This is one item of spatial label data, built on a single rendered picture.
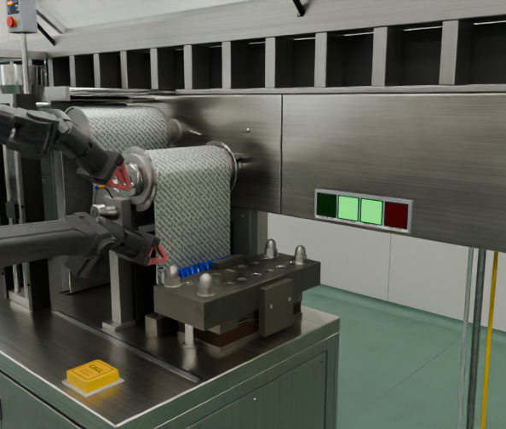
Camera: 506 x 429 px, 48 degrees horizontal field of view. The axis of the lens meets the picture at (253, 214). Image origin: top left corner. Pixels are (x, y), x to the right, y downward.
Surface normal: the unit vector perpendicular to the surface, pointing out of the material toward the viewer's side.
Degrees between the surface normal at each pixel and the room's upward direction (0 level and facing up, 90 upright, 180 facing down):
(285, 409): 90
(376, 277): 90
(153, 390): 0
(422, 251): 90
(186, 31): 90
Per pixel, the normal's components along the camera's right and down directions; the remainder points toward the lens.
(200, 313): -0.67, 0.15
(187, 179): 0.74, 0.13
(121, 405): 0.00, -0.98
